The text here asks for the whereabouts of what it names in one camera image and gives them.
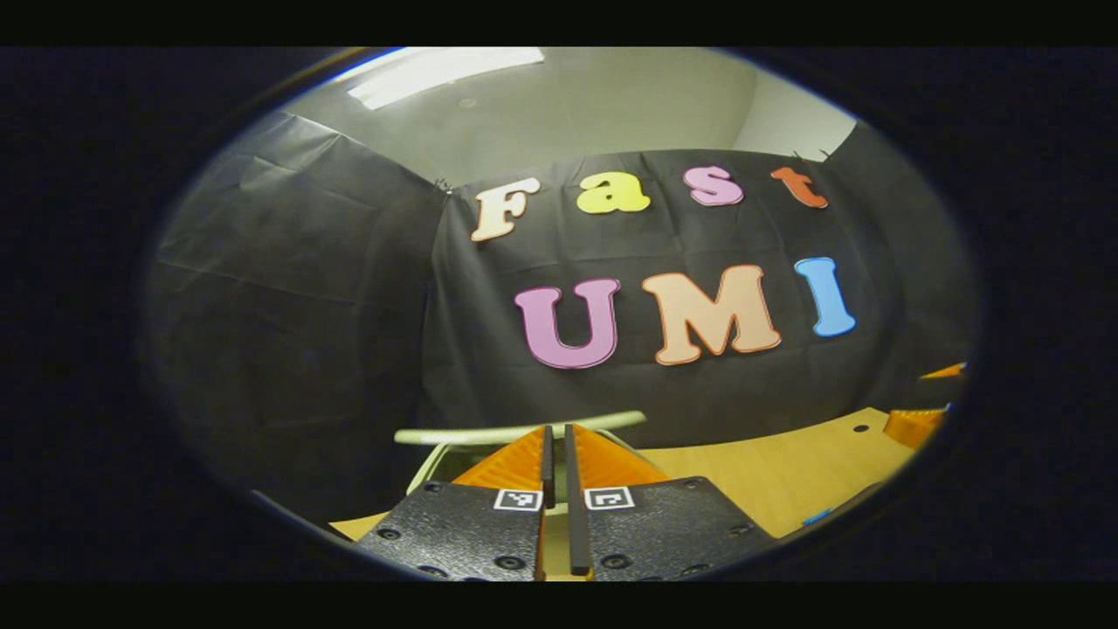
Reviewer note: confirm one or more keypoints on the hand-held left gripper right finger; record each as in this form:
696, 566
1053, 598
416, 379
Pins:
576, 507

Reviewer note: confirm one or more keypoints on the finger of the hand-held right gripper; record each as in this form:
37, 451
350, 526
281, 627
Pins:
948, 373
913, 426

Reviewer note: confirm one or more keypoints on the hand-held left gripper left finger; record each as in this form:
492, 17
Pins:
548, 463

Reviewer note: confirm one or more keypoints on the pale green desktop garbage bin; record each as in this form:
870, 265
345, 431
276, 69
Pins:
489, 433

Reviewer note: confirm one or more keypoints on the blue paper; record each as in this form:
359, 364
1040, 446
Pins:
817, 517

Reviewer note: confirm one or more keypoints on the wooden desktop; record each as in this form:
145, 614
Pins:
786, 472

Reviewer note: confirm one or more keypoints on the black backdrop cloth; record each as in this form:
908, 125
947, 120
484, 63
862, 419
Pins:
349, 306

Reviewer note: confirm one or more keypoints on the ceiling light panel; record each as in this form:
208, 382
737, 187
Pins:
437, 74

